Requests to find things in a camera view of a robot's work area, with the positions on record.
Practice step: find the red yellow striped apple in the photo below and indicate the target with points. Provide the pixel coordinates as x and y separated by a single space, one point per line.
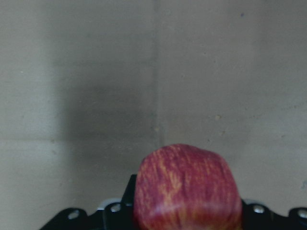
182 187

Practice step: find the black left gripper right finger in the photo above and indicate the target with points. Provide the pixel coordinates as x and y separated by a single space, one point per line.
257 216

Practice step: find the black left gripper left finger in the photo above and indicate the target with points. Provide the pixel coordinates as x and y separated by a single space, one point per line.
116 214

